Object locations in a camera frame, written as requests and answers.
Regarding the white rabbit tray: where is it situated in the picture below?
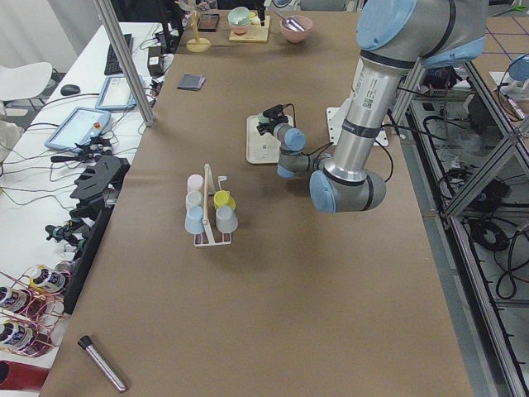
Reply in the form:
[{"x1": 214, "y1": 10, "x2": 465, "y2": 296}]
[{"x1": 245, "y1": 115, "x2": 281, "y2": 165}]

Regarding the green plastic cup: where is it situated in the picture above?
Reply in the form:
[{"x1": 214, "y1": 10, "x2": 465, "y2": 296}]
[{"x1": 257, "y1": 113, "x2": 269, "y2": 124}]

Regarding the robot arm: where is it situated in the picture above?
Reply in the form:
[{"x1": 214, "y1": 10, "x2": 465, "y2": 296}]
[{"x1": 257, "y1": 0, "x2": 489, "y2": 213}]

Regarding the black tool rack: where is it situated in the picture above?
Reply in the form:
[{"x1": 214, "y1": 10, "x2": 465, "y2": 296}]
[{"x1": 64, "y1": 155, "x2": 131, "y2": 314}]

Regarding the pink bowl with spoon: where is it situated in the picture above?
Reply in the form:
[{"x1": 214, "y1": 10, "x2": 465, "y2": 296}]
[{"x1": 279, "y1": 15, "x2": 313, "y2": 43}]

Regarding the white wire cup rack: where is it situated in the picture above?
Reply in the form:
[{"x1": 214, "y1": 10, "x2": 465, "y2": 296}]
[{"x1": 193, "y1": 166, "x2": 233, "y2": 247}]

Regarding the grey plastic cup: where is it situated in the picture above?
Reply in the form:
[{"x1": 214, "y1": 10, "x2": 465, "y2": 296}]
[{"x1": 216, "y1": 205, "x2": 239, "y2": 233}]

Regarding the wooden rack handle rod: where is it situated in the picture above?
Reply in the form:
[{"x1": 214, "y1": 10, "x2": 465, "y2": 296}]
[{"x1": 203, "y1": 163, "x2": 211, "y2": 227}]

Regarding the silver metal cylinder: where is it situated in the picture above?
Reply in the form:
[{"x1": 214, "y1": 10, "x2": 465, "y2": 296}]
[{"x1": 78, "y1": 335, "x2": 128, "y2": 393}]

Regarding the blue plastic cup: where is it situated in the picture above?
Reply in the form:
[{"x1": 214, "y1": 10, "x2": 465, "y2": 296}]
[{"x1": 184, "y1": 205, "x2": 204, "y2": 235}]

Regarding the pink plastic cup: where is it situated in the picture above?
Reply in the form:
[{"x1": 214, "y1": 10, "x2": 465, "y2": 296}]
[{"x1": 187, "y1": 174, "x2": 204, "y2": 193}]

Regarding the folded grey cloth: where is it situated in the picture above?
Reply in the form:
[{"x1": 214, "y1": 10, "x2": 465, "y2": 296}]
[{"x1": 177, "y1": 74, "x2": 206, "y2": 91}]

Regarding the black keyboard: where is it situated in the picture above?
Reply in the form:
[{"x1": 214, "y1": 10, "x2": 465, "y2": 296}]
[{"x1": 103, "y1": 33, "x2": 135, "y2": 76}]

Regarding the wooden stand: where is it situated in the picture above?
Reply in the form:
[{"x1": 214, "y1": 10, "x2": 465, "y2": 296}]
[{"x1": 174, "y1": 0, "x2": 211, "y2": 53}]

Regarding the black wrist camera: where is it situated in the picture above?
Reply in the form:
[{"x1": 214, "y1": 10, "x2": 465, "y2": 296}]
[{"x1": 263, "y1": 104, "x2": 288, "y2": 120}]

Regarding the wooden board with bowls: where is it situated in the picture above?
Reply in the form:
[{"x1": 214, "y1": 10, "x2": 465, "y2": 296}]
[{"x1": 227, "y1": 7, "x2": 270, "y2": 43}]

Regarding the yellow plastic cup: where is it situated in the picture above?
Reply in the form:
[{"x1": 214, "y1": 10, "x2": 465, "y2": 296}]
[{"x1": 213, "y1": 190, "x2": 236, "y2": 210}]

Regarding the white chair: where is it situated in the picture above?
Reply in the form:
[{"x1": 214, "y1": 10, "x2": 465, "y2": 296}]
[{"x1": 1, "y1": 62, "x2": 53, "y2": 108}]

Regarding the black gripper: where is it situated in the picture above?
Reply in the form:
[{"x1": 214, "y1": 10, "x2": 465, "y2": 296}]
[{"x1": 256, "y1": 120, "x2": 278, "y2": 136}]

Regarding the blue teach pendant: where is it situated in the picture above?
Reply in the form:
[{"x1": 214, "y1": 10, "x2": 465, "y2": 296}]
[{"x1": 45, "y1": 107, "x2": 111, "y2": 152}]

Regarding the cream plastic cup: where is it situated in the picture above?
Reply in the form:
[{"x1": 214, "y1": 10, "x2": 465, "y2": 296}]
[{"x1": 185, "y1": 190, "x2": 203, "y2": 210}]

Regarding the black computer mouse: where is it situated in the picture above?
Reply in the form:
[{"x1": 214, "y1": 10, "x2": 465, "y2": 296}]
[{"x1": 60, "y1": 84, "x2": 81, "y2": 97}]

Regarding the aluminium frame post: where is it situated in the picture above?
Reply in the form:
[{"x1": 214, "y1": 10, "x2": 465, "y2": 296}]
[{"x1": 93, "y1": 0, "x2": 155, "y2": 127}]

